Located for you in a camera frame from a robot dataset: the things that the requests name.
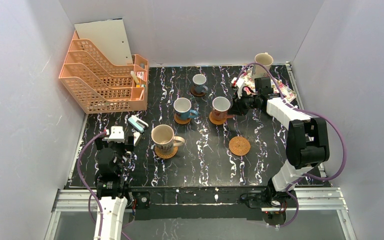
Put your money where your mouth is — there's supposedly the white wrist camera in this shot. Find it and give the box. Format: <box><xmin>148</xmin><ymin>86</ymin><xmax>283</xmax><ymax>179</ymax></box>
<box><xmin>107</xmin><ymin>125</ymin><xmax>125</xmax><ymax>143</ymax></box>
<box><xmin>230</xmin><ymin>77</ymin><xmax>246</xmax><ymax>99</ymax></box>

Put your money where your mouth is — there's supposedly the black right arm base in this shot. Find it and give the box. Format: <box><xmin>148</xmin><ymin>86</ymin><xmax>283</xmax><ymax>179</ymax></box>
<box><xmin>237</xmin><ymin>186</ymin><xmax>300</xmax><ymax>229</ymax></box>

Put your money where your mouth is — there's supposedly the aluminium frame rail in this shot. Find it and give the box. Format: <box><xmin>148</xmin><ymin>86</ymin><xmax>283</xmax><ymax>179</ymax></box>
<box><xmin>44</xmin><ymin>187</ymin><xmax>357</xmax><ymax>240</ymax></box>

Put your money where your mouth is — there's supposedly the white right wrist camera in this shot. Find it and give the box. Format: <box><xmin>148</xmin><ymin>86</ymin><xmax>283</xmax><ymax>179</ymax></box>
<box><xmin>230</xmin><ymin>77</ymin><xmax>246</xmax><ymax>99</ymax></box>

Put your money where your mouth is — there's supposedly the tall beige mug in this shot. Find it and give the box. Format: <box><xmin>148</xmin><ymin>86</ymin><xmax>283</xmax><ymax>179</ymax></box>
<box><xmin>251</xmin><ymin>52</ymin><xmax>274</xmax><ymax>78</ymax></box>

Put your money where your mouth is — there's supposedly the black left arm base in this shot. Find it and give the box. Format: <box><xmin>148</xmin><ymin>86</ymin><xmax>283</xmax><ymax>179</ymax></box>
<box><xmin>116</xmin><ymin>182</ymin><xmax>151</xmax><ymax>217</ymax></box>

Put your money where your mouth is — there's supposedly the small grey mug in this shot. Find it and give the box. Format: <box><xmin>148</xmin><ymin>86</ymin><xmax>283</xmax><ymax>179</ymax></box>
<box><xmin>192</xmin><ymin>74</ymin><xmax>208</xmax><ymax>93</ymax></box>

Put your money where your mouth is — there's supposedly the orange plastic file organizer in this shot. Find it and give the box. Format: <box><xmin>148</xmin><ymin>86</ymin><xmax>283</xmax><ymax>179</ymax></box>
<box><xmin>59</xmin><ymin>33</ymin><xmax>149</xmax><ymax>114</ymax></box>

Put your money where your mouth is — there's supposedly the blue patterned mug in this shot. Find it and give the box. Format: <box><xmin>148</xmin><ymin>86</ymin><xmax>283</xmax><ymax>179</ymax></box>
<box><xmin>173</xmin><ymin>97</ymin><xmax>199</xmax><ymax>121</ymax></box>

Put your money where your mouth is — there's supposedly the large beige floral mug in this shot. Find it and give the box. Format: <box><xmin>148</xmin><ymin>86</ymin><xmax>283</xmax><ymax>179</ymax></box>
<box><xmin>151</xmin><ymin>124</ymin><xmax>186</xmax><ymax>153</ymax></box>

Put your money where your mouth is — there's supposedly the white and red mug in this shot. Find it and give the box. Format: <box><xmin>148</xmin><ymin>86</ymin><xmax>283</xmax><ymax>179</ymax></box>
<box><xmin>211</xmin><ymin>96</ymin><xmax>235</xmax><ymax>120</ymax></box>

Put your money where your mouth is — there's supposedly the white and pink stapler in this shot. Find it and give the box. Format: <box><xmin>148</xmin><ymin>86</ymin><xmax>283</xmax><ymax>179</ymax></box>
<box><xmin>133</xmin><ymin>132</ymin><xmax>142</xmax><ymax>147</ymax></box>

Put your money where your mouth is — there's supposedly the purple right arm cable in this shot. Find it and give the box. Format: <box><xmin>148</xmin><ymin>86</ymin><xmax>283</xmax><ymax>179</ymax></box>
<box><xmin>231</xmin><ymin>62</ymin><xmax>348</xmax><ymax>229</ymax></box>

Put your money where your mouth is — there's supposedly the light wooden coaster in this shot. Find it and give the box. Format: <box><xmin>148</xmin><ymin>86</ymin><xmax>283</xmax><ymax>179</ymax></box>
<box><xmin>209</xmin><ymin>112</ymin><xmax>227</xmax><ymax>126</ymax></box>
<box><xmin>174</xmin><ymin>114</ymin><xmax>192</xmax><ymax>125</ymax></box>

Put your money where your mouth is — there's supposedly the dark wooden coaster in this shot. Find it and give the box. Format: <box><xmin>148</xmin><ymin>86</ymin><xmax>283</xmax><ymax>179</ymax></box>
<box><xmin>190</xmin><ymin>88</ymin><xmax>206</xmax><ymax>97</ymax></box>

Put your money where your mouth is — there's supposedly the woven rattan coaster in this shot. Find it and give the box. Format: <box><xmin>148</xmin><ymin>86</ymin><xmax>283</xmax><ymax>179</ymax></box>
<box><xmin>154</xmin><ymin>146</ymin><xmax>178</xmax><ymax>159</ymax></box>
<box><xmin>228</xmin><ymin>136</ymin><xmax>251</xmax><ymax>156</ymax></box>

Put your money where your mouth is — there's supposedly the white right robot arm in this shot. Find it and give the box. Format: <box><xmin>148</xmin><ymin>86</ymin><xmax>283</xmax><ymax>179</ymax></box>
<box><xmin>228</xmin><ymin>77</ymin><xmax>330</xmax><ymax>193</ymax></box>

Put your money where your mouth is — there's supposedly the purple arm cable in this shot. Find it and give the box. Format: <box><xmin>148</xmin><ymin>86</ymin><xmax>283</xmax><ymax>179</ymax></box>
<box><xmin>231</xmin><ymin>62</ymin><xmax>348</xmax><ymax>229</ymax></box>
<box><xmin>76</xmin><ymin>129</ymin><xmax>132</xmax><ymax>240</ymax></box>

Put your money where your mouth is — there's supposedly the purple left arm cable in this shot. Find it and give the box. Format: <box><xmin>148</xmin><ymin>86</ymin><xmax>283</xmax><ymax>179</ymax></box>
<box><xmin>76</xmin><ymin>129</ymin><xmax>132</xmax><ymax>240</ymax></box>

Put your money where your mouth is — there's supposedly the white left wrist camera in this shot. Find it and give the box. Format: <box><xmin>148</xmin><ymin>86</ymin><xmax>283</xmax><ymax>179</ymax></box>
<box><xmin>107</xmin><ymin>125</ymin><xmax>125</xmax><ymax>143</ymax></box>

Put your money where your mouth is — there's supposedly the white board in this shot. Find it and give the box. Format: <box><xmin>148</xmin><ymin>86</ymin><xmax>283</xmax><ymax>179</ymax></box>
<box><xmin>74</xmin><ymin>18</ymin><xmax>134</xmax><ymax>66</ymax></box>

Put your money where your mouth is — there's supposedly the light blue stapler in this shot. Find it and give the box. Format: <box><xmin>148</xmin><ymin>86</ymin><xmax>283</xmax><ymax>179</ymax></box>
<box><xmin>127</xmin><ymin>115</ymin><xmax>149</xmax><ymax>134</ymax></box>

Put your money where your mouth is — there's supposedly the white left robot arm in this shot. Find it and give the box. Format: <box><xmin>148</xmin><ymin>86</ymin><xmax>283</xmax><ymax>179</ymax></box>
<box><xmin>94</xmin><ymin>133</ymin><xmax>135</xmax><ymax>240</ymax></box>

